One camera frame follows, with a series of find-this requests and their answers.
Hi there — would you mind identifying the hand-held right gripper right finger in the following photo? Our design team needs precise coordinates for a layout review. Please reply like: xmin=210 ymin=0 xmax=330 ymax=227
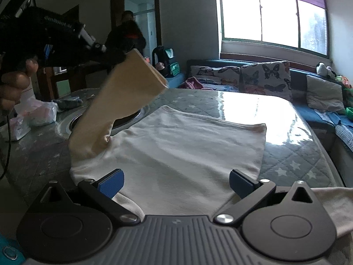
xmin=214 ymin=169 xmax=324 ymax=225

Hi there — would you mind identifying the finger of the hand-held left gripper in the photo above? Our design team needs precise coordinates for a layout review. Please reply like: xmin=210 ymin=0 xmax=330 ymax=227
xmin=92 ymin=45 xmax=128 ymax=70

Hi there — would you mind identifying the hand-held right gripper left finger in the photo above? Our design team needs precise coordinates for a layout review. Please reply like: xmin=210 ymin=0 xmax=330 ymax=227
xmin=29 ymin=168 xmax=141 ymax=225

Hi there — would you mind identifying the cream long-sleeve shirt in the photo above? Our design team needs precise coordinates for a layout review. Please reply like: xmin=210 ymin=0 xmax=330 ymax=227
xmin=68 ymin=49 xmax=353 ymax=239

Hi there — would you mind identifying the person's left hand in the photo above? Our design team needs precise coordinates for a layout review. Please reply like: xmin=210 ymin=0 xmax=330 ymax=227
xmin=0 ymin=59 xmax=39 ymax=111

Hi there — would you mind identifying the black kettle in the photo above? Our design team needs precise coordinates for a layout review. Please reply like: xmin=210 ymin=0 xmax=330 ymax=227
xmin=152 ymin=45 xmax=177 ymax=78

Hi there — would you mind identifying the wooden chair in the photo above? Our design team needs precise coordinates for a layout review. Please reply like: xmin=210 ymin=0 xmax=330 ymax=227
xmin=35 ymin=63 xmax=91 ymax=103

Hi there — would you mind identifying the blue-grey cloth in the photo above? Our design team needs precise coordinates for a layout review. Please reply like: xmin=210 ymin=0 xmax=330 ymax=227
xmin=52 ymin=96 xmax=84 ymax=110

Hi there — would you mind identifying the white plastic bag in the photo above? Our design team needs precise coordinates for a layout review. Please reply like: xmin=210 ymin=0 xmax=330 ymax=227
xmin=14 ymin=84 xmax=59 ymax=127

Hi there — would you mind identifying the pink cloth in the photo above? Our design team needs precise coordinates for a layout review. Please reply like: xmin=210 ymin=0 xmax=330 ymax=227
xmin=184 ymin=77 xmax=206 ymax=90

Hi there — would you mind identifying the white tissue packet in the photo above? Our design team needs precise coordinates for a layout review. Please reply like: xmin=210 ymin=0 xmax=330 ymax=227
xmin=0 ymin=115 xmax=31 ymax=142

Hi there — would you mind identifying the butterfly print cushion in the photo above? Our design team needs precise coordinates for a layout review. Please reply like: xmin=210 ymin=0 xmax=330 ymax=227
xmin=240 ymin=61 xmax=293 ymax=102
xmin=189 ymin=65 xmax=241 ymax=91

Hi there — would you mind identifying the turquoise object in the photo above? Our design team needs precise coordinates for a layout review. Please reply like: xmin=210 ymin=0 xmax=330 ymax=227
xmin=0 ymin=231 xmax=26 ymax=265

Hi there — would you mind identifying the blue sofa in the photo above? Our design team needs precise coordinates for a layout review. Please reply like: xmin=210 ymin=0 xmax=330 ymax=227
xmin=165 ymin=59 xmax=353 ymax=155

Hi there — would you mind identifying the grey cushion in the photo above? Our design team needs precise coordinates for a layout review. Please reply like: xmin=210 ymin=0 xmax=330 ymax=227
xmin=306 ymin=75 xmax=347 ymax=114

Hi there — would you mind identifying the green toys pile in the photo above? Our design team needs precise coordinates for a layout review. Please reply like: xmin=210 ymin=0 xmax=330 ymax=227
xmin=334 ymin=74 xmax=353 ymax=118

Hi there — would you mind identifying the plush toy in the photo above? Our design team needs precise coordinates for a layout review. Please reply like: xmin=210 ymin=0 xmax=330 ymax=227
xmin=316 ymin=62 xmax=335 ymax=78

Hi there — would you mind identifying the window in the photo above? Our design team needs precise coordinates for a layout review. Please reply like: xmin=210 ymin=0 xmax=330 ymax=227
xmin=217 ymin=0 xmax=331 ymax=59

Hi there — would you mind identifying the doorway frame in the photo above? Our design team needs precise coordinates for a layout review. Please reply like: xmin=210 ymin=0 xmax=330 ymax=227
xmin=110 ymin=0 xmax=161 ymax=61

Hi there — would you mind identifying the black cable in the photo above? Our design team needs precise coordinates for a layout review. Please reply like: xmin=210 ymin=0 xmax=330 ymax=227
xmin=0 ymin=107 xmax=12 ymax=180

